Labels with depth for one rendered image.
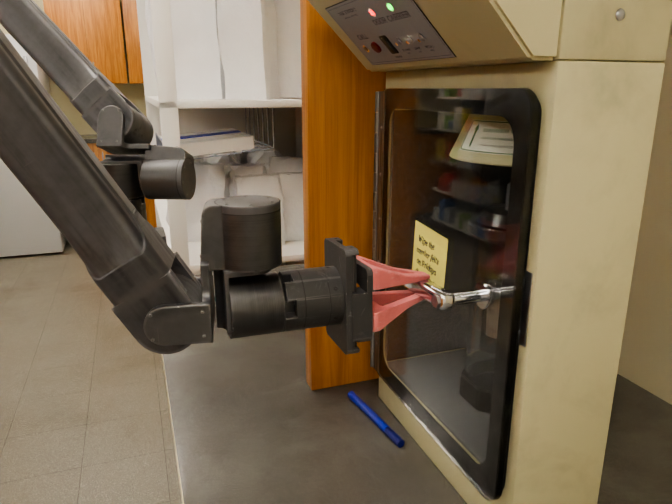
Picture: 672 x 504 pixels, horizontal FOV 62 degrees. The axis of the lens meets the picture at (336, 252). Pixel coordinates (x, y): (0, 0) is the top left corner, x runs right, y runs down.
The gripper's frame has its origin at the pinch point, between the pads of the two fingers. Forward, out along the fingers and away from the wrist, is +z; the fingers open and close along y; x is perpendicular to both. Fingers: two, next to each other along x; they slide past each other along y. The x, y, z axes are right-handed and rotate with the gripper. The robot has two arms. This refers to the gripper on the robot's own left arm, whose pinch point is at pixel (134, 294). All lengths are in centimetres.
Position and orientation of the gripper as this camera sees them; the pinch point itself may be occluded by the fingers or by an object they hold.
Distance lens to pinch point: 88.7
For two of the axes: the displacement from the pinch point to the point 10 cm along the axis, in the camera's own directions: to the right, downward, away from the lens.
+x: -3.5, -2.5, 9.0
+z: 0.1, 9.6, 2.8
